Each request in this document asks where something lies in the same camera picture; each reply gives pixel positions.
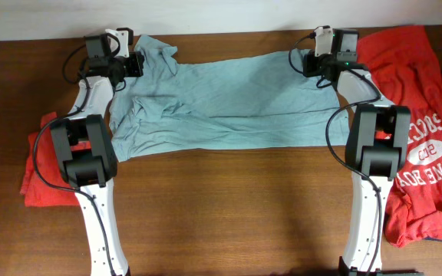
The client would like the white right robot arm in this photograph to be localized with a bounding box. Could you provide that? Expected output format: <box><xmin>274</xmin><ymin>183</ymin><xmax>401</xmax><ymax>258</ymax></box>
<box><xmin>302</xmin><ymin>25</ymin><xmax>411</xmax><ymax>275</ymax></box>

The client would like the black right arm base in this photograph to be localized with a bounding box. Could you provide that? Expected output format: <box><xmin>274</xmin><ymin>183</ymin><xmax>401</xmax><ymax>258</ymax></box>
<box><xmin>338</xmin><ymin>257</ymin><xmax>425</xmax><ymax>276</ymax></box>

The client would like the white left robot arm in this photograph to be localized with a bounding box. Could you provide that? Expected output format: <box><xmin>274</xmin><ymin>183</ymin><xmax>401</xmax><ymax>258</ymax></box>
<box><xmin>50</xmin><ymin>28</ymin><xmax>144</xmax><ymax>275</ymax></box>

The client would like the light blue t-shirt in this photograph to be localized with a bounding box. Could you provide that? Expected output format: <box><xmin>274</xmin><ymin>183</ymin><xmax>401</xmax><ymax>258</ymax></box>
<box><xmin>109</xmin><ymin>35</ymin><xmax>349</xmax><ymax>162</ymax></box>

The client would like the red printed t-shirt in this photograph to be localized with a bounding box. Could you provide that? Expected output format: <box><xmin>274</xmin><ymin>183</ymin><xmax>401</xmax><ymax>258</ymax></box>
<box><xmin>358</xmin><ymin>26</ymin><xmax>442</xmax><ymax>248</ymax></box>

